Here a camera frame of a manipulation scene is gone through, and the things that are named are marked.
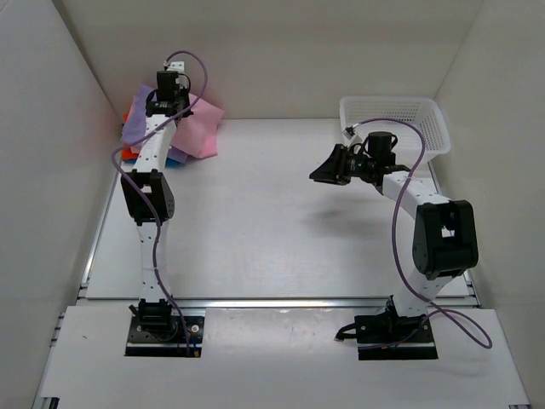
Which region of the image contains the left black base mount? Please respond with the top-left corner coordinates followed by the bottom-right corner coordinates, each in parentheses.
top-left (124, 300), bottom-right (205, 358)

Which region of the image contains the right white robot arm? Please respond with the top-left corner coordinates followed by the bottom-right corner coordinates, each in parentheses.
top-left (309, 131), bottom-right (479, 342)

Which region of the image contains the orange folded t shirt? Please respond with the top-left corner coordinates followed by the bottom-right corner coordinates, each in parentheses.
top-left (121, 112), bottom-right (140, 162)

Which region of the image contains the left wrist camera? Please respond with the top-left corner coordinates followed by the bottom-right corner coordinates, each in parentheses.
top-left (163, 60), bottom-right (186, 74)

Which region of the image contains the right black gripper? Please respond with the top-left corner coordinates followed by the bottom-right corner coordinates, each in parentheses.
top-left (310, 145), bottom-right (375, 186)

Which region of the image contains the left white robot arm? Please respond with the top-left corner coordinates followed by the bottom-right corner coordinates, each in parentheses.
top-left (121, 68), bottom-right (191, 342)

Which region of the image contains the white plastic basket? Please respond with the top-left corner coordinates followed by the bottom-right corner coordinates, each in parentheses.
top-left (339, 95), bottom-right (451, 167)

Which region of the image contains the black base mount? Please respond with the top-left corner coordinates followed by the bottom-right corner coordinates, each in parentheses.
top-left (124, 300), bottom-right (205, 358)
top-left (335, 298), bottom-right (439, 361)

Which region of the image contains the purple folded t shirt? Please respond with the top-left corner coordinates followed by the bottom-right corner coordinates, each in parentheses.
top-left (121, 84), bottom-right (187, 164)

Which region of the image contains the pink t shirt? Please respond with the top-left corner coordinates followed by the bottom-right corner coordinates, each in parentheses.
top-left (168, 99), bottom-right (225, 163)

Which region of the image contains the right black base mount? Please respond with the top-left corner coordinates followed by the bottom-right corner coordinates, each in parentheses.
top-left (335, 298), bottom-right (439, 361)

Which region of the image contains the blue folded t shirt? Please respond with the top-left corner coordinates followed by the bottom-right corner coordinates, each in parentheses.
top-left (165, 158), bottom-right (183, 168)

